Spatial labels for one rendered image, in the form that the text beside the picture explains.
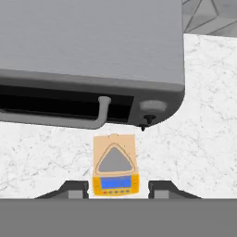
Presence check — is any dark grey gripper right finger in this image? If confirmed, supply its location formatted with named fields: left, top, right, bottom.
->
left=148, top=180, right=203, bottom=200

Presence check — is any yellow digital scale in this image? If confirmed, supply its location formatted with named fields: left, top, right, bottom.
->
left=92, top=132, right=141, bottom=197

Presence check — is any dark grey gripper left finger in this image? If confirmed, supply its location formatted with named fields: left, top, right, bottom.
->
left=34, top=180, right=90, bottom=200

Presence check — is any grey toaster oven knob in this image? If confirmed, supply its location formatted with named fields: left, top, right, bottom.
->
left=139, top=99, right=168, bottom=114

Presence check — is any grey toaster oven handle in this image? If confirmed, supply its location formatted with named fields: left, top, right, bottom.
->
left=0, top=95, right=112, bottom=131

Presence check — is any grey toaster oven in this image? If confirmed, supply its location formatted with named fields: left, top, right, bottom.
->
left=0, top=0, right=186, bottom=132

